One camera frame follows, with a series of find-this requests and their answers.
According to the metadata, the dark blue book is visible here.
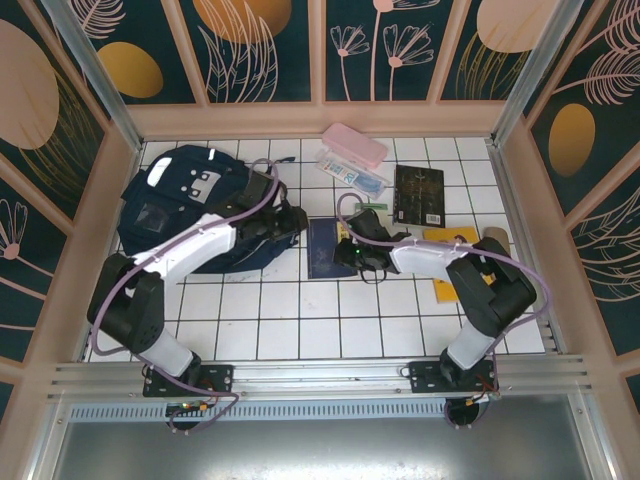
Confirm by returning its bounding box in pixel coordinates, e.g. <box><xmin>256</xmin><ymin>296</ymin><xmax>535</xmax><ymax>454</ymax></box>
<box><xmin>307</xmin><ymin>218</ymin><xmax>359</xmax><ymax>280</ymax></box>

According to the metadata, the clear ruler set pack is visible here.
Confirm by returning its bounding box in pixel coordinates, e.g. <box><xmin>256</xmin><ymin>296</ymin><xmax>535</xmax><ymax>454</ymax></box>
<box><xmin>314</xmin><ymin>147</ymin><xmax>393</xmax><ymax>197</ymax></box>

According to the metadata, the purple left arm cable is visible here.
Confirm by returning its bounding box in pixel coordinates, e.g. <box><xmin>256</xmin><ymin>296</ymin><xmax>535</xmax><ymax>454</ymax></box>
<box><xmin>88</xmin><ymin>158</ymin><xmax>281</xmax><ymax>435</ymax></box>

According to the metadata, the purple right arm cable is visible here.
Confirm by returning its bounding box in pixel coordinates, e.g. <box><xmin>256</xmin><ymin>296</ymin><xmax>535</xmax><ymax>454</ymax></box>
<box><xmin>335</xmin><ymin>192</ymin><xmax>551</xmax><ymax>431</ymax></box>

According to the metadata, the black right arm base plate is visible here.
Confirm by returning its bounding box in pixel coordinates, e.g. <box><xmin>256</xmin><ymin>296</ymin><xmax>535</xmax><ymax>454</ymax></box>
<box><xmin>408</xmin><ymin>359</ymin><xmax>501</xmax><ymax>397</ymax></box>

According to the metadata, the yellow book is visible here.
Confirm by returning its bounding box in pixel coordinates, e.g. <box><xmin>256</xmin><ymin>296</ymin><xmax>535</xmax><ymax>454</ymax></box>
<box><xmin>422</xmin><ymin>226</ymin><xmax>481</xmax><ymax>305</ymax></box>

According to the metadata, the pink pencil case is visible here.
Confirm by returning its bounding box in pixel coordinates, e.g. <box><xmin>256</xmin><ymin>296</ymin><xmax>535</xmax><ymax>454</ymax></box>
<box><xmin>321</xmin><ymin>122</ymin><xmax>389</xmax><ymax>171</ymax></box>

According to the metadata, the slotted grey cable duct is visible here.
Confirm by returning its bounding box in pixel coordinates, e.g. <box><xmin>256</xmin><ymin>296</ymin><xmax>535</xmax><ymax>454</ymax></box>
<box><xmin>67</xmin><ymin>399</ymin><xmax>576</xmax><ymax>424</ymax></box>

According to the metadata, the grey metal sheet panel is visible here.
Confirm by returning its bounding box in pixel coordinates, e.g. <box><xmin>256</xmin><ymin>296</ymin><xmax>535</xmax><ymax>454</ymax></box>
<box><xmin>49</xmin><ymin>419</ymin><xmax>601</xmax><ymax>480</ymax></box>

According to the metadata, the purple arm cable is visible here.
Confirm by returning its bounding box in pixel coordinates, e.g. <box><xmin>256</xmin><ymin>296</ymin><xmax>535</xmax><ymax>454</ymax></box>
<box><xmin>335</xmin><ymin>192</ymin><xmax>551</xmax><ymax>431</ymax></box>
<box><xmin>88</xmin><ymin>158</ymin><xmax>281</xmax><ymax>435</ymax></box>

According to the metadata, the aluminium mounting rail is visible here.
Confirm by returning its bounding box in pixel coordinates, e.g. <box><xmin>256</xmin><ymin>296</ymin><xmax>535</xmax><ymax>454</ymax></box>
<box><xmin>47</xmin><ymin>353</ymin><xmax>594</xmax><ymax>402</ymax></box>

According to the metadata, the navy blue backpack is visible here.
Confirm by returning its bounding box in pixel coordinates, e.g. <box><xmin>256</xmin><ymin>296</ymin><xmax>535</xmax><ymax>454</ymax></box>
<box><xmin>118</xmin><ymin>144</ymin><xmax>309</xmax><ymax>275</ymax></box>

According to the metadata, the aluminium side rail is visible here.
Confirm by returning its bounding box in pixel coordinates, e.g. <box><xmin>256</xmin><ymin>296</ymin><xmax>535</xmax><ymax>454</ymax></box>
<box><xmin>487</xmin><ymin>140</ymin><xmax>569</xmax><ymax>354</ymax></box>

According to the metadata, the tan object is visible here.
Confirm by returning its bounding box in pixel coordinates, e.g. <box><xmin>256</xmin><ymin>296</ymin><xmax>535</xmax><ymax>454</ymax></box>
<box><xmin>482</xmin><ymin>226</ymin><xmax>510</xmax><ymax>256</ymax></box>

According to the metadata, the aluminium corner post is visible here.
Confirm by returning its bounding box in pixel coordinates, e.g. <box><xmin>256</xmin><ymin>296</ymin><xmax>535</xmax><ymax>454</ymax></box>
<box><xmin>489</xmin><ymin>0</ymin><xmax>585</xmax><ymax>147</ymax></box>
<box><xmin>39</xmin><ymin>0</ymin><xmax>146</xmax><ymax>154</ymax></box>

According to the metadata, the black book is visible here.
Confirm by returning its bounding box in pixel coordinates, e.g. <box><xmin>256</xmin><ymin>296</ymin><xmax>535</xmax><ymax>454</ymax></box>
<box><xmin>392</xmin><ymin>163</ymin><xmax>446</xmax><ymax>228</ymax></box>

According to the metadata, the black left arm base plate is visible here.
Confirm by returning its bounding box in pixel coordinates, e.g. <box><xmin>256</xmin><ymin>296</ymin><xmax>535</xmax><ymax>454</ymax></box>
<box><xmin>143</xmin><ymin>363</ymin><xmax>235</xmax><ymax>399</ymax></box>

